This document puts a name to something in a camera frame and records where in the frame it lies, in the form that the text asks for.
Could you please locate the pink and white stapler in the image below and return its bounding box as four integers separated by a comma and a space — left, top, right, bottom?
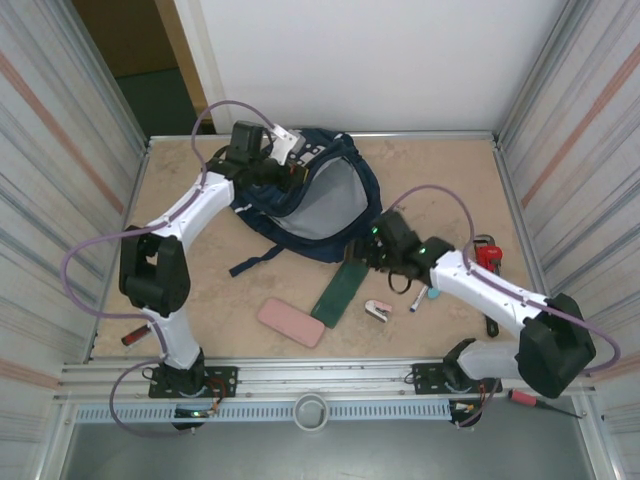
363, 298, 393, 324

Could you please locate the long aluminium table edge rail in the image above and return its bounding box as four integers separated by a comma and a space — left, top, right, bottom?
147, 130, 501, 145

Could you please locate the red pipe wrench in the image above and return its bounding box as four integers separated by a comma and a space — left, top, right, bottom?
472, 233, 505, 340

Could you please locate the aluminium table side rail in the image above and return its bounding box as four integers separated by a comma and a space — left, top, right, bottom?
492, 139, 566, 359
87, 139, 152, 362

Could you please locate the grey slotted cable duct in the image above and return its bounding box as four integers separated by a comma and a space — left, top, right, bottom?
73, 402, 451, 424

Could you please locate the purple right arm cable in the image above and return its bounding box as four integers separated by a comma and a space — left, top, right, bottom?
384, 184, 623, 430

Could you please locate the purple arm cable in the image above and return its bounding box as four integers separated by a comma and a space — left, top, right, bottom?
63, 99, 281, 440
384, 184, 623, 430

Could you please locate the small circuit board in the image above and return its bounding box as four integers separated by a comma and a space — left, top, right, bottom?
172, 405, 221, 432
448, 399, 485, 429

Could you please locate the dark green pencil case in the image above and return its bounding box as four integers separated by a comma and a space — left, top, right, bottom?
309, 259, 370, 329

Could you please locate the red handle silver shaft screwdriver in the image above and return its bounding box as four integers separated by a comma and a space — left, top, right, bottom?
122, 323, 151, 347

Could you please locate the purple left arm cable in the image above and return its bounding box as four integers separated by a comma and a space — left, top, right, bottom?
63, 99, 281, 440

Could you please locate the grey round pipe fitting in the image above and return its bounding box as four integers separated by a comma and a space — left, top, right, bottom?
293, 393, 330, 430

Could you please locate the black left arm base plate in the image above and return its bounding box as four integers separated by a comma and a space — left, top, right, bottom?
148, 366, 239, 400

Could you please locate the white door frame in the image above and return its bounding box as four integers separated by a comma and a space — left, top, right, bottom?
153, 0, 235, 135

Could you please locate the red handle black shaft screwdriver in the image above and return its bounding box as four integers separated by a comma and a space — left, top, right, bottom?
508, 388, 584, 419

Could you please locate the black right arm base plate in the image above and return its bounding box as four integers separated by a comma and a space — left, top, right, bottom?
410, 362, 504, 396

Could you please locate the wide aluminium rail beam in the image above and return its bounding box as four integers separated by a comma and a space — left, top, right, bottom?
54, 355, 599, 404

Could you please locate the navy blue backpack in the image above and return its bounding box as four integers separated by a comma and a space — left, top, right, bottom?
209, 127, 385, 280

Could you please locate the pink pencil case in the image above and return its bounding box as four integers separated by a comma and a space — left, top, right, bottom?
257, 297, 326, 350

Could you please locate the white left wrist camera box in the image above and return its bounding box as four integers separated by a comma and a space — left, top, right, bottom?
271, 125, 305, 166

